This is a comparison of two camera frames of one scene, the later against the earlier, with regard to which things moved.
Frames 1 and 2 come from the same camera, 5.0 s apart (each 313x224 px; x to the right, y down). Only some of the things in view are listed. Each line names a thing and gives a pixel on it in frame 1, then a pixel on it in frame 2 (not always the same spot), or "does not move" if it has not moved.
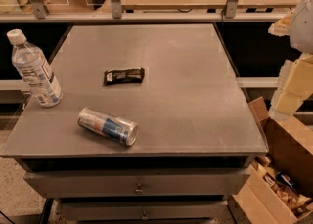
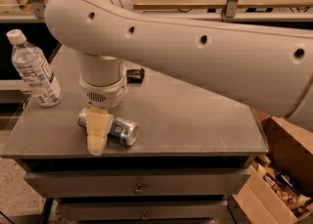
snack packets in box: (298, 203) does not move
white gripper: (302, 27) -> (105, 95)
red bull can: (109, 125) does not move
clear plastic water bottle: (33, 67) does not move
